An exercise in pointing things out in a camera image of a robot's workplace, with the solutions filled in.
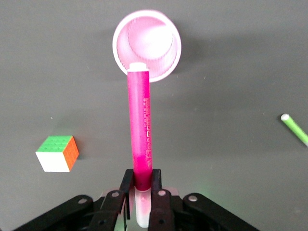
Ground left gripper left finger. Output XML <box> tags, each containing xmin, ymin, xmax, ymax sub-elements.
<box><xmin>90</xmin><ymin>169</ymin><xmax>135</xmax><ymax>231</ymax></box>

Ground colourful puzzle cube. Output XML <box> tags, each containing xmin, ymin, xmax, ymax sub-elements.
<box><xmin>35</xmin><ymin>135</ymin><xmax>79</xmax><ymax>173</ymax></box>

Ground pink marker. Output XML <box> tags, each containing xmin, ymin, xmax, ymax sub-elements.
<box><xmin>127</xmin><ymin>62</ymin><xmax>154</xmax><ymax>228</ymax></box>

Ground pink mesh cup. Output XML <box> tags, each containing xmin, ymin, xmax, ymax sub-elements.
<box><xmin>112</xmin><ymin>9</ymin><xmax>182</xmax><ymax>84</ymax></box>

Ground green marker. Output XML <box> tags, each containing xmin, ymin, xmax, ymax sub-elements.
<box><xmin>280</xmin><ymin>113</ymin><xmax>308</xmax><ymax>148</ymax></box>

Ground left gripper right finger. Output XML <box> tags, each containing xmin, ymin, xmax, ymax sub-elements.
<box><xmin>148</xmin><ymin>169</ymin><xmax>174</xmax><ymax>231</ymax></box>

